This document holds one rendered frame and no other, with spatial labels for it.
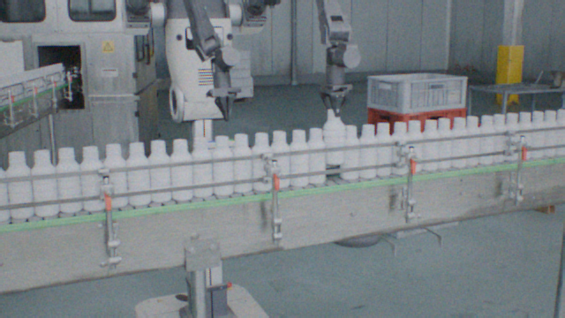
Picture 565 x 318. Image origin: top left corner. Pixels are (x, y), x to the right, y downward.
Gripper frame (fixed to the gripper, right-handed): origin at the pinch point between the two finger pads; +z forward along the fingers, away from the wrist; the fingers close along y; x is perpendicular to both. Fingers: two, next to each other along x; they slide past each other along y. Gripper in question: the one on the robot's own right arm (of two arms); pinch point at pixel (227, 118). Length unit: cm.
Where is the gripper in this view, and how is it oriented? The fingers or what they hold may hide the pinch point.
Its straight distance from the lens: 187.2
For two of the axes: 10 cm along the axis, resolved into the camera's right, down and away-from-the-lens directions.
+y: 9.2, -0.9, 3.8
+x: -3.6, 1.5, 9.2
